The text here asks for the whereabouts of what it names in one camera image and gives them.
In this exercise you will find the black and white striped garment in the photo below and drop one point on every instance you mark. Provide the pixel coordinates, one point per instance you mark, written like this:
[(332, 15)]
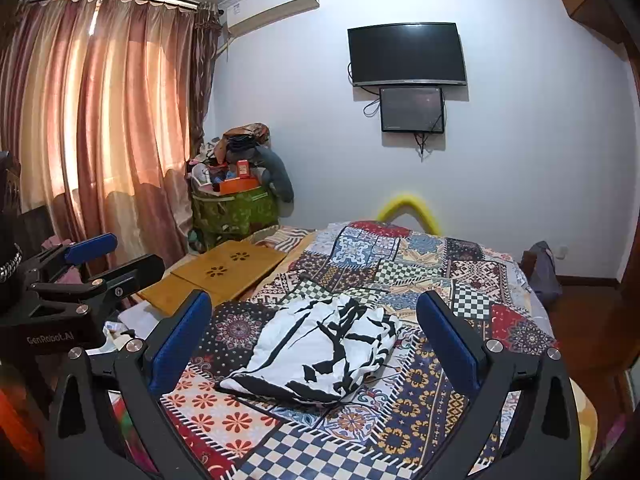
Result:
[(290, 350)]

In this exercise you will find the white crumpled paper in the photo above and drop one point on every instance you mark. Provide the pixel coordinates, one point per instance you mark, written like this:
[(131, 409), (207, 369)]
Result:
[(135, 322)]

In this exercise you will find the wooden bed post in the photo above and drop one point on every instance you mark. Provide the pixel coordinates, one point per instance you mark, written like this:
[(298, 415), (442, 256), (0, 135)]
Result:
[(527, 267)]

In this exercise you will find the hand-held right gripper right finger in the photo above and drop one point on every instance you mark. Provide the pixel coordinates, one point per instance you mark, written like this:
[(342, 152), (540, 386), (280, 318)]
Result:
[(450, 340)]

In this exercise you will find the green patterned storage bag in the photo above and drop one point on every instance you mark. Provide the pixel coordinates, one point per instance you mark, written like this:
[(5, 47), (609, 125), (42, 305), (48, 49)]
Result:
[(235, 215)]

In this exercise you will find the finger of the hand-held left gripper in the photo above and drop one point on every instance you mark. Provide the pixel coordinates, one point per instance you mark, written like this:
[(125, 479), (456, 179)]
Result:
[(92, 249), (125, 275)]

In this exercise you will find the patchwork patterned blanket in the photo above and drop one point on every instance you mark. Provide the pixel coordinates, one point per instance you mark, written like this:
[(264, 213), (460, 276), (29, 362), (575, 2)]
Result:
[(350, 260)]

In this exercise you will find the wooden wardrobe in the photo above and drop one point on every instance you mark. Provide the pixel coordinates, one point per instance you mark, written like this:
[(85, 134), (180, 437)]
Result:
[(595, 0)]

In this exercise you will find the grey bag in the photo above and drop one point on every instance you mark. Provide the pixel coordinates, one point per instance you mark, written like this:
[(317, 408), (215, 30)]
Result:
[(545, 272)]

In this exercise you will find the wooden lap desk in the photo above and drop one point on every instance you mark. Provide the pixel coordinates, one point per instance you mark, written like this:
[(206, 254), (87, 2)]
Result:
[(220, 267)]

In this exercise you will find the white wall socket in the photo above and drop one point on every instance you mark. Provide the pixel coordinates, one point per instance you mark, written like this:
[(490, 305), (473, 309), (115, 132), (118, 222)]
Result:
[(561, 252)]

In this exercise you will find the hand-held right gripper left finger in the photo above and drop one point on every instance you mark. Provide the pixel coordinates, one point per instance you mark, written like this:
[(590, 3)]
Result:
[(180, 345)]

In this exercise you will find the small black wall monitor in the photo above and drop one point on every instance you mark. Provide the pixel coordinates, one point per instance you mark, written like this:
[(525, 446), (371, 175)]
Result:
[(412, 110)]

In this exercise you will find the black wall television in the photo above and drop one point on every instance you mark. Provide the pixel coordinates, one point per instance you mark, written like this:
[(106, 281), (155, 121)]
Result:
[(407, 55)]

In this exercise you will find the white air conditioner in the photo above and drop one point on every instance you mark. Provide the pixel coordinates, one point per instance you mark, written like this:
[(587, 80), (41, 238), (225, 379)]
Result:
[(272, 7)]

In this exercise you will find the orange box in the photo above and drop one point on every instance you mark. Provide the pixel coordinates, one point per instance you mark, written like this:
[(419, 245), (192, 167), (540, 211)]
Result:
[(240, 187)]

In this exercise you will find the pink cloth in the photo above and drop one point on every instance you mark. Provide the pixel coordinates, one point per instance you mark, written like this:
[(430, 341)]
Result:
[(62, 265)]

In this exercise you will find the brown patterned bag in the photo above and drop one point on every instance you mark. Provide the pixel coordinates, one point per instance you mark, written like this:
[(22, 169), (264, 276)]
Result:
[(245, 135)]

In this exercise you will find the orange cloth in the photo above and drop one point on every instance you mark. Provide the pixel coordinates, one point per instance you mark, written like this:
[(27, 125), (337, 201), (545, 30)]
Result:
[(17, 435)]

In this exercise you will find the pink striped curtain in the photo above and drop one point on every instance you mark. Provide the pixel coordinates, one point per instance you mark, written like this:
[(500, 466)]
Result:
[(115, 110)]

